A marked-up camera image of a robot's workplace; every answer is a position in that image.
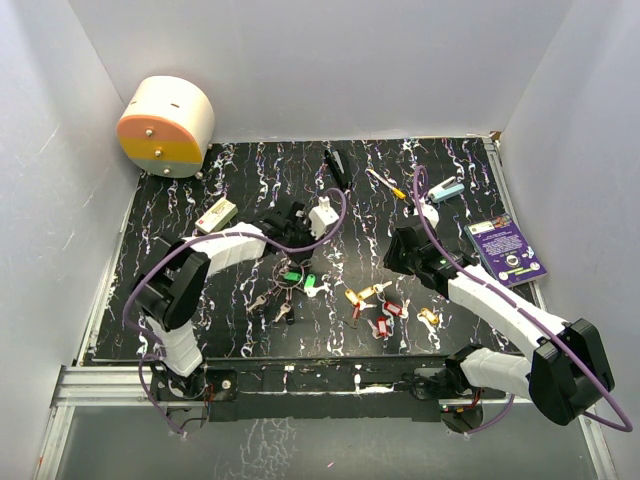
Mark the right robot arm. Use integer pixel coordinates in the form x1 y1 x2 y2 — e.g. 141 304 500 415
384 216 615 425

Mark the yellow tag far right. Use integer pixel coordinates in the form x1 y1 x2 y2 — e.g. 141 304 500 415
419 308 439 325

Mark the white pen yellow cap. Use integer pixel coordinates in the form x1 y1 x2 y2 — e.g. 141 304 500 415
366 168 407 200

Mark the large metal keyring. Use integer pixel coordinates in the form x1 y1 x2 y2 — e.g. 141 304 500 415
271 257 312 292

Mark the black stapler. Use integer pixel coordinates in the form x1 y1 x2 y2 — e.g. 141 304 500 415
324 149 353 192

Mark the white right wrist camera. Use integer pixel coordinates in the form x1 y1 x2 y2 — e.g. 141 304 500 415
419 197 440 229

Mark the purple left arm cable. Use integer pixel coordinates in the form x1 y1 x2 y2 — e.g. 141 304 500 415
123 187 350 435

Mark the small beige cardboard box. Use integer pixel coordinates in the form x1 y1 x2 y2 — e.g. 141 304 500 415
195 198 238 234

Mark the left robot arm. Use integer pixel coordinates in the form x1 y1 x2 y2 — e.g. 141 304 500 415
122 197 345 399

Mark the yellow tag with key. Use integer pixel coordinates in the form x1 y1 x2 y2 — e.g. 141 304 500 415
356 281 392 301

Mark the aluminium rail frame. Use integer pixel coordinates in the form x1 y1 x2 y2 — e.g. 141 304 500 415
36 367 616 479

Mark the purple booklet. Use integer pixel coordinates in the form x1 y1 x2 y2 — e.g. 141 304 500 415
464 214 547 288

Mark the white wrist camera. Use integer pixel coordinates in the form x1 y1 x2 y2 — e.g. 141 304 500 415
308 197 339 240
419 197 440 229

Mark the red tag lower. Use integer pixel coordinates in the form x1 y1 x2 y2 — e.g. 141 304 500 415
368 317 389 339

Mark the silver key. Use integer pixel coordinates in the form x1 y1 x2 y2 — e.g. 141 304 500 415
247 295 267 312
274 302 291 322

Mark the round drawer box pink yellow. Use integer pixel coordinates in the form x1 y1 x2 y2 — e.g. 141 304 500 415
116 75 215 179

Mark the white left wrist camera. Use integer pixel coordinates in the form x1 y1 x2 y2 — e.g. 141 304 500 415
308 197 339 240

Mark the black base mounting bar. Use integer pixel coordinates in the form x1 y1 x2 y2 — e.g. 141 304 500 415
149 355 504 423

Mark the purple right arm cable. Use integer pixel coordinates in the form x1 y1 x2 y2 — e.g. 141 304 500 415
413 164 634 435

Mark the red tag right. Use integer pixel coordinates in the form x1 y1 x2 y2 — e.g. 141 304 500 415
382 301 406 318

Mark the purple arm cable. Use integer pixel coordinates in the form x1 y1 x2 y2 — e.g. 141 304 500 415
123 187 350 435
413 164 634 435

